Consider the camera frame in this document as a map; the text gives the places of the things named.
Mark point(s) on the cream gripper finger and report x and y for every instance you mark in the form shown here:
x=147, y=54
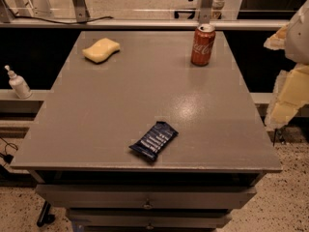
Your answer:
x=277, y=40
x=290, y=93

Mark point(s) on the yellow sponge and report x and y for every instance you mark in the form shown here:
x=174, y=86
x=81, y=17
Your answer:
x=101, y=50

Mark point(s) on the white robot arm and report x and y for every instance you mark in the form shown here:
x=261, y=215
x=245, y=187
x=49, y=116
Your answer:
x=297, y=38

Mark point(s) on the blue rxbar wrapper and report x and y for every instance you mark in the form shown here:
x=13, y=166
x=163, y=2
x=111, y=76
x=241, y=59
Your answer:
x=154, y=140

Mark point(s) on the red coca-cola can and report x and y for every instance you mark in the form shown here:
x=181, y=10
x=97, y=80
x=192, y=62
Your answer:
x=203, y=41

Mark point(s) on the grey lower drawer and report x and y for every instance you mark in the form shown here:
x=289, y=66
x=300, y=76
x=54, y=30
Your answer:
x=148, y=219

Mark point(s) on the grey drawer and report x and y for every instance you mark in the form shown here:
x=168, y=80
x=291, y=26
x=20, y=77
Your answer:
x=145, y=197
x=148, y=219

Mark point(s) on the grey upper drawer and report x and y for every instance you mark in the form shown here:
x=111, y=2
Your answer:
x=145, y=197

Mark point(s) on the white pump bottle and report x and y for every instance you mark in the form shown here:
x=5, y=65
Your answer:
x=18, y=84

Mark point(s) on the metal frame post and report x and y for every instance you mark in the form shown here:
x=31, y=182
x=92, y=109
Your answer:
x=204, y=11

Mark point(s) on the metal frame leg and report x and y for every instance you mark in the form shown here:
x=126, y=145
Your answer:
x=81, y=11

